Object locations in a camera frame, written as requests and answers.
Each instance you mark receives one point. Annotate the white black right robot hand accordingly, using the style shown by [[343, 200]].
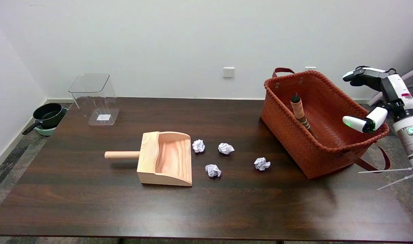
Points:
[[397, 89]]

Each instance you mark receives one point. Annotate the brown hand broom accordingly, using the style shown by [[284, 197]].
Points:
[[298, 109]]

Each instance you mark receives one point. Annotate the white zip tie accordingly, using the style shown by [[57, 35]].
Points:
[[397, 181], [382, 170]]

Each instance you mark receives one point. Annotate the red-brown woven basket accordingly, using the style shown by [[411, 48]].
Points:
[[294, 142]]

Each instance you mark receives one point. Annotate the crumpled white paper ball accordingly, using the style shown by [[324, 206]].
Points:
[[261, 164], [198, 146], [213, 170], [225, 148]]

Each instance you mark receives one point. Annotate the wooden dustpan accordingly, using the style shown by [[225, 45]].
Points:
[[166, 159]]

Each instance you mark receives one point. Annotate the clear plastic container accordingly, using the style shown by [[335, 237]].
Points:
[[98, 101]]

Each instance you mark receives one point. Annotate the black saucepan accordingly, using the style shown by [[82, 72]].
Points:
[[49, 115]]

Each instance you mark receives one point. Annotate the pale green pot base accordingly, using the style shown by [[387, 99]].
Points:
[[45, 131]]

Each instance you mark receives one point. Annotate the white wall socket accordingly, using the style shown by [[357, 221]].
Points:
[[228, 72], [310, 68]]

